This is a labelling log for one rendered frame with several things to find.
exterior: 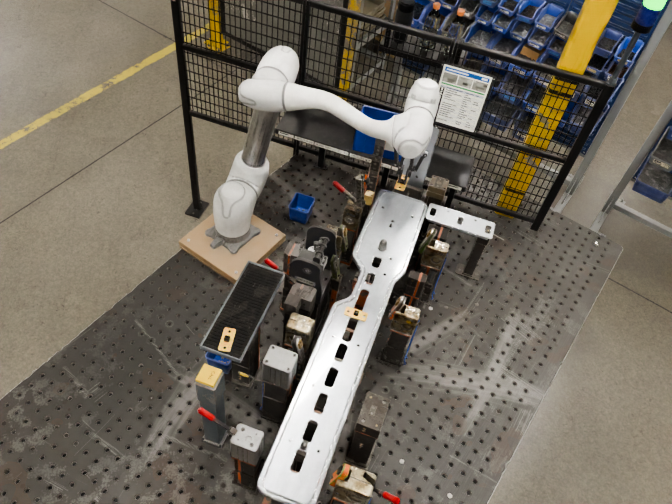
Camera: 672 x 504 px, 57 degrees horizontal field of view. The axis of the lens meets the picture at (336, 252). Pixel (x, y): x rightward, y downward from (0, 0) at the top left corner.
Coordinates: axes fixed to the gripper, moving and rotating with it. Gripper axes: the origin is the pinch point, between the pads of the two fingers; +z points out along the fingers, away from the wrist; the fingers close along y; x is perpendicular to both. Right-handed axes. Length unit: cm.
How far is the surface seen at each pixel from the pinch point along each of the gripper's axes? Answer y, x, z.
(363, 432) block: 16, -88, 31
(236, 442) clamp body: -19, -108, 23
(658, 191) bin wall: 132, 130, 74
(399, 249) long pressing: 6.7, -10.6, 29.1
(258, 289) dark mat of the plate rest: -32, -61, 13
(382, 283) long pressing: 5.0, -29.5, 29.1
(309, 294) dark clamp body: -17, -50, 21
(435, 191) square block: 12.8, 23.4, 25.2
